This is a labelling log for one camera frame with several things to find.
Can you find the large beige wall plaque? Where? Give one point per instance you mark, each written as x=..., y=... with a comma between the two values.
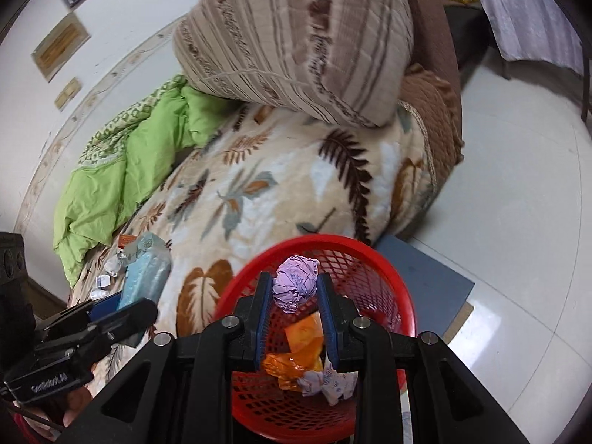
x=60, y=46

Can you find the red plastic mesh basket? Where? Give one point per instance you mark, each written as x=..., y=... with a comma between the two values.
x=370, y=277

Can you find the brown striped pillow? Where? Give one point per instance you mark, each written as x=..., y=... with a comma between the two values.
x=296, y=41

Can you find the orange plastic packet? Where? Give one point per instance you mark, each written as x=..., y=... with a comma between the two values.
x=305, y=333

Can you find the leaf printed blanket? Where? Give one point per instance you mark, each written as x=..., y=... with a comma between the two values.
x=286, y=185

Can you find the purple paper ball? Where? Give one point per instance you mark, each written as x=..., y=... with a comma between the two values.
x=296, y=284

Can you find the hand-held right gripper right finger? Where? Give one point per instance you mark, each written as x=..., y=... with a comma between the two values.
x=326, y=319

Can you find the red sleeve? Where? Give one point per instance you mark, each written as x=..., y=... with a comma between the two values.
x=34, y=432

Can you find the blue floor mat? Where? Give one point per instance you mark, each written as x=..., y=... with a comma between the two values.
x=430, y=282

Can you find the white printed paper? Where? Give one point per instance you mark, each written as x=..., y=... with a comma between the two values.
x=333, y=386

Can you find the dark cabinet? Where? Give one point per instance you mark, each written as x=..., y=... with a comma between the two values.
x=467, y=18

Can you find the brown fringed blanket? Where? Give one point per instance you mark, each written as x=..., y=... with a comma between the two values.
x=434, y=111

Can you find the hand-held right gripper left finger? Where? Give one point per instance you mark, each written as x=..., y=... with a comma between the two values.
x=261, y=314

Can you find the green patterned quilt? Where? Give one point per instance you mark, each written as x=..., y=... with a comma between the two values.
x=115, y=134

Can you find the person's left hand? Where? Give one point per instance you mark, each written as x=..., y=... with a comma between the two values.
x=76, y=400

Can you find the lilac table cloth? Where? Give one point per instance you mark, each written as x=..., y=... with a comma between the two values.
x=527, y=18

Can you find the crumpled silver foil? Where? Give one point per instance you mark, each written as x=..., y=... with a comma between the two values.
x=115, y=261

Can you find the small beige wall plaque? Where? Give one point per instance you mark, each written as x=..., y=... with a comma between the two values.
x=68, y=94

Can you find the green duvet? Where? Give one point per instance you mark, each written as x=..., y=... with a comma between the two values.
x=138, y=157

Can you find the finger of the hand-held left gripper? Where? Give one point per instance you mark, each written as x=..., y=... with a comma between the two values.
x=99, y=309
x=129, y=319

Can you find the dark brown headboard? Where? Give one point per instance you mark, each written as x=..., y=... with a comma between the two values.
x=430, y=18

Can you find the light blue medicine box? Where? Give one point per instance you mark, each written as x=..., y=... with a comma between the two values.
x=145, y=268

